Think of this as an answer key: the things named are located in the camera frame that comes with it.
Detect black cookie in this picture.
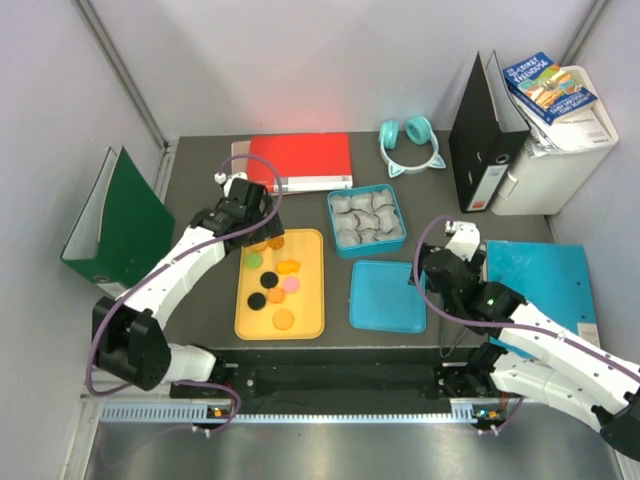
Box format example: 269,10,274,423
260,271,279,289
247,292,266,311

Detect pink cookie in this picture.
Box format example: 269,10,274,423
282,276,300,294

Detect orange fish shaped cookie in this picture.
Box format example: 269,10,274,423
276,260,301,275

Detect white papers in bin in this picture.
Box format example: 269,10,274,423
515,99,614,157

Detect brown notebook under red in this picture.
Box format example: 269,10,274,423
231,140,251,174

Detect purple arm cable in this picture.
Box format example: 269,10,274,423
85,153,284,436
412,215,640,436

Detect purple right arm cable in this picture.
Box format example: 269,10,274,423
412,215,640,436

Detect white storage bin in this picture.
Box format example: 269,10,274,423
491,66,619,216

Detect green cookie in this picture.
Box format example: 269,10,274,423
245,253,263,269

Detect grey slotted cable duct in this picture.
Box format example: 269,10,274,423
100,403,478,424

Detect yellow plastic tray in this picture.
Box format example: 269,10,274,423
234,229,325,341

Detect teal tin lid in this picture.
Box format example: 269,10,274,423
349,260,427,334

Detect black ring binder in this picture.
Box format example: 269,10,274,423
449,53,530,213

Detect blue paperback book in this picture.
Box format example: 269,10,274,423
502,52,599,125

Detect brown flower cookie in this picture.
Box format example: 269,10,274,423
267,236,285,250

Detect teal cat ear headphones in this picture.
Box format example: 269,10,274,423
378,115,446,178

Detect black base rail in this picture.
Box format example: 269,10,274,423
209,345,503,399

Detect teal cookie tin box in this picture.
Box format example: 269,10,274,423
327,184,407,259

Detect round orange biscuit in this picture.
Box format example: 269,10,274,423
272,309,294,330

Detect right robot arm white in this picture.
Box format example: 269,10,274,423
409,215,639,460

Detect green ring binder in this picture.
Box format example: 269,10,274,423
60,148,175,297

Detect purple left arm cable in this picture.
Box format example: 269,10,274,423
85,153,284,436

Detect blue folder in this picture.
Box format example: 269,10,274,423
485,240,600,347

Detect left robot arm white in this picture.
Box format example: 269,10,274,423
87,174,284,397

